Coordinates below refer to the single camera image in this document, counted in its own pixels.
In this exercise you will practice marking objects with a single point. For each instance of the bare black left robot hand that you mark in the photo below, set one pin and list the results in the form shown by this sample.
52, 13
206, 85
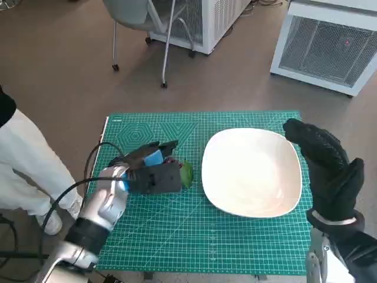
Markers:
138, 157

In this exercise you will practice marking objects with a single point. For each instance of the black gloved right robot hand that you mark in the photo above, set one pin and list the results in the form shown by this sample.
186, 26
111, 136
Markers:
330, 171

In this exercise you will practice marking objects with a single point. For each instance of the red toy grapes with leaf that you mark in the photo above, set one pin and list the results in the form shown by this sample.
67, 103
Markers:
187, 175

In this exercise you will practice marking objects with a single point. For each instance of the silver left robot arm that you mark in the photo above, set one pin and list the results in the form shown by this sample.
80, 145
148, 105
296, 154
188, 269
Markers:
97, 206

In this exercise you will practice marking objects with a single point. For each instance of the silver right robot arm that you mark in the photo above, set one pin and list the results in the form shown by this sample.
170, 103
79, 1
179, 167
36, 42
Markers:
319, 259

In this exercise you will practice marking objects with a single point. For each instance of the white square plate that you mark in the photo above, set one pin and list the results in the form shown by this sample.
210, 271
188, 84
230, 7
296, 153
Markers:
250, 174

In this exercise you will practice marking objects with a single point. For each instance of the green cutting mat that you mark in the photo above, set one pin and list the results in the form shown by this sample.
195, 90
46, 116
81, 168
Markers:
176, 230

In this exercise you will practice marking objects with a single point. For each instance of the person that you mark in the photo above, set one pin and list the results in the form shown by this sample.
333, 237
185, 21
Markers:
23, 153

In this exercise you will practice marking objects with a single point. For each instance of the white mesh cabinet on castors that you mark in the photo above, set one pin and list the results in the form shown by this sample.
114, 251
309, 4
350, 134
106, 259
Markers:
212, 23
324, 50

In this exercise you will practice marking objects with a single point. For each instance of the grey chair with metal legs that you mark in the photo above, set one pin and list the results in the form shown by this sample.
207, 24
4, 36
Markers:
129, 14

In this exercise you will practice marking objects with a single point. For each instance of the chrome stool base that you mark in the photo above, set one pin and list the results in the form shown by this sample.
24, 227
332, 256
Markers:
6, 4

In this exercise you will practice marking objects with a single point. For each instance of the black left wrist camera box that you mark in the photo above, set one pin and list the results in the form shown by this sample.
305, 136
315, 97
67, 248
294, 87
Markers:
156, 179

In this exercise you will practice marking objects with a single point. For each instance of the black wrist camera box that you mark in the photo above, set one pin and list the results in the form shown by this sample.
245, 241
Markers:
156, 179
359, 253

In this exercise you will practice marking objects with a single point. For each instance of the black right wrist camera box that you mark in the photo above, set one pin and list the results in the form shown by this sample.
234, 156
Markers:
359, 253

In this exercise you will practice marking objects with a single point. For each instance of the black table bracket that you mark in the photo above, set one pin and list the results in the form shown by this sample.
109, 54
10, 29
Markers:
148, 276

